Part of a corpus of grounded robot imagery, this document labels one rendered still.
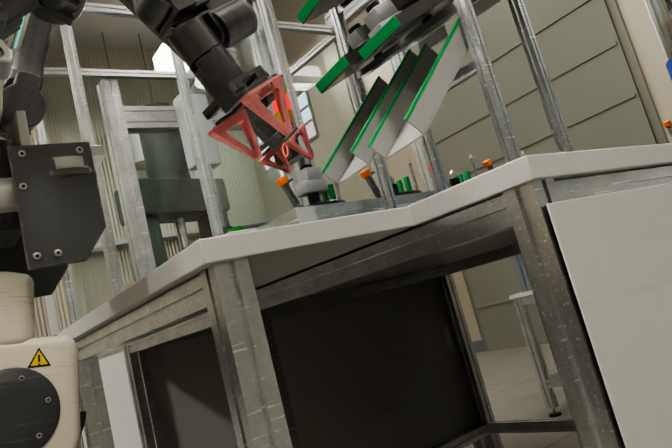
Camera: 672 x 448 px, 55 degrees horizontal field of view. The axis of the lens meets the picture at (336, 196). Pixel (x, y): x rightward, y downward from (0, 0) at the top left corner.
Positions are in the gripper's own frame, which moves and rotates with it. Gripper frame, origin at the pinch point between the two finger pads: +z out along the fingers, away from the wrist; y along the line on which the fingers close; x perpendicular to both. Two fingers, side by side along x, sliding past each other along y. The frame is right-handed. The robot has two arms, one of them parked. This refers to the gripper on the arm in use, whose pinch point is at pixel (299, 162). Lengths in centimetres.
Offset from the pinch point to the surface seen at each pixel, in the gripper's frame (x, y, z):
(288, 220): 22.5, -13.3, 3.4
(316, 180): 1.4, -1.9, 5.4
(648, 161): 12, -74, 25
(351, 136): 2.0, -21.3, 0.9
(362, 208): 8.9, -16.3, 13.7
